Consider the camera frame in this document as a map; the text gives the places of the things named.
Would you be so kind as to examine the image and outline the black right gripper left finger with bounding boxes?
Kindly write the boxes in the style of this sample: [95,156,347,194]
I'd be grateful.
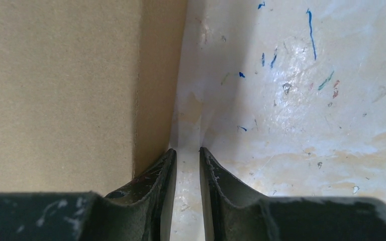
[0,149,176,240]

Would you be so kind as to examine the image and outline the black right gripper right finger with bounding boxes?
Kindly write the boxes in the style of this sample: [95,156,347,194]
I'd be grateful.
[199,147,386,240]

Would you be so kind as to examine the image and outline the brown cardboard box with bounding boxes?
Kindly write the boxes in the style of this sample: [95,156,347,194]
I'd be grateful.
[0,1,187,194]

